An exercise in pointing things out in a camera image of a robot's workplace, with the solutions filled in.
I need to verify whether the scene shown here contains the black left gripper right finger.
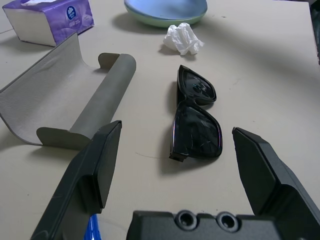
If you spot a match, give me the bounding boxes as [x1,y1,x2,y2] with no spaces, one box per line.
[231,126,320,240]

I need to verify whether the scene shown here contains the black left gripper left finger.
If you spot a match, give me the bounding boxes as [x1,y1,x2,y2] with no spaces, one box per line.
[31,119,123,240]

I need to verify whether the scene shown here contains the white marker with barcode print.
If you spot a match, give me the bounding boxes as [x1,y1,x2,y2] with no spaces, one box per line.
[86,214,101,240]

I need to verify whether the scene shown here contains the black sunglasses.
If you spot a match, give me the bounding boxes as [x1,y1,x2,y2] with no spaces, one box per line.
[169,64,223,163]

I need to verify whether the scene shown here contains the grey glasses case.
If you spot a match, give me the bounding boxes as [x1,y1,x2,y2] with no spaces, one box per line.
[0,32,137,151]

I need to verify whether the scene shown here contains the white tissue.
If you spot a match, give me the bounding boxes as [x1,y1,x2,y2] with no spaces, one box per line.
[162,22,205,56]

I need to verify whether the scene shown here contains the purple tissue box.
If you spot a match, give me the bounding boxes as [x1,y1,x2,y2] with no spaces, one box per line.
[2,0,96,48]

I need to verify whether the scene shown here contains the green plate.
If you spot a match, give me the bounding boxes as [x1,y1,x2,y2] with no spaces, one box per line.
[124,4,208,28]

